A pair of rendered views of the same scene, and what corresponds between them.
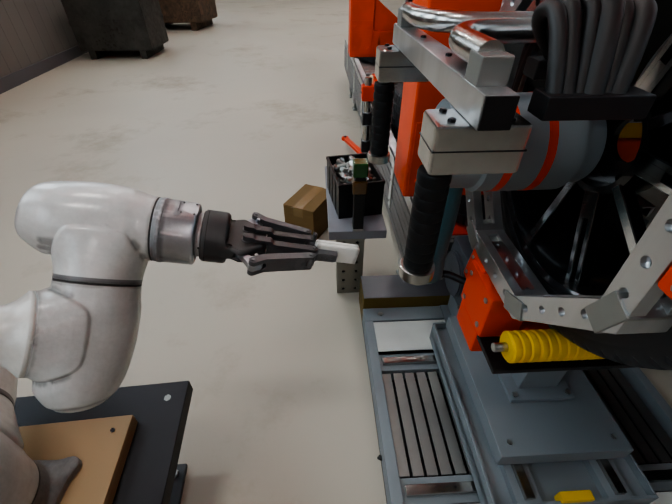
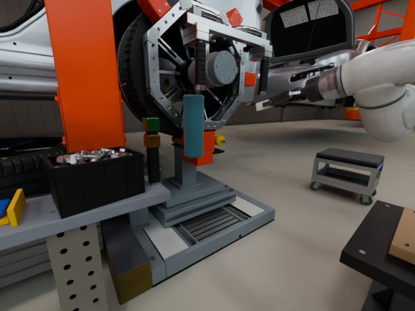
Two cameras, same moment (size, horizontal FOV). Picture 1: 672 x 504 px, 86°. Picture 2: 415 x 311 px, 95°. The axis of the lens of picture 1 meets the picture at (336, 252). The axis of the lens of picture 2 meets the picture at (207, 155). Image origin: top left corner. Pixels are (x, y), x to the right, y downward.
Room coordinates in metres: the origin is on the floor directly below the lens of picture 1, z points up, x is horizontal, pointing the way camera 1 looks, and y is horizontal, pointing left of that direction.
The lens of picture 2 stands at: (1.05, 0.51, 0.69)
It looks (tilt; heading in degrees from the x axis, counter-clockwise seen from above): 14 degrees down; 236
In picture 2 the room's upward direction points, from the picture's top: 1 degrees clockwise
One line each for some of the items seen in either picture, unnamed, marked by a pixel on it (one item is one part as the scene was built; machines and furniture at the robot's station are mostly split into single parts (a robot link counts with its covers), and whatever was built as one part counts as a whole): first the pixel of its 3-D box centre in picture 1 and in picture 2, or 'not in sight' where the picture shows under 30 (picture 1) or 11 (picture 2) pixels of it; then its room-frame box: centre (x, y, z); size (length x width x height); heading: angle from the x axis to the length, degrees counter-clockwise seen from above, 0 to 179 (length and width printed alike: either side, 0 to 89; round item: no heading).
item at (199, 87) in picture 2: (381, 121); (200, 65); (0.69, -0.09, 0.83); 0.04 x 0.04 x 0.16
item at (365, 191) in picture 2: not in sight; (346, 173); (-0.76, -0.09, 0.17); 0.43 x 0.36 x 0.34; 98
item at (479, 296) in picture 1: (507, 306); (197, 145); (0.53, -0.37, 0.48); 0.16 x 0.12 x 0.17; 93
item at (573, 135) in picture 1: (507, 143); (210, 71); (0.52, -0.26, 0.85); 0.21 x 0.14 x 0.14; 93
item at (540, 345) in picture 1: (571, 344); (207, 137); (0.41, -0.44, 0.51); 0.29 x 0.06 x 0.06; 93
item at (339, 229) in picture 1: (351, 197); (83, 204); (1.07, -0.05, 0.44); 0.43 x 0.17 x 0.03; 3
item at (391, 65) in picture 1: (403, 62); (195, 35); (0.69, -0.12, 0.93); 0.09 x 0.05 x 0.05; 93
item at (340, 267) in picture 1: (349, 244); (81, 278); (1.10, -0.05, 0.21); 0.10 x 0.10 x 0.42; 3
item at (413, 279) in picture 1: (424, 224); (264, 76); (0.35, -0.10, 0.83); 0.04 x 0.04 x 0.16
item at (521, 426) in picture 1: (540, 350); (185, 168); (0.54, -0.50, 0.32); 0.40 x 0.30 x 0.28; 3
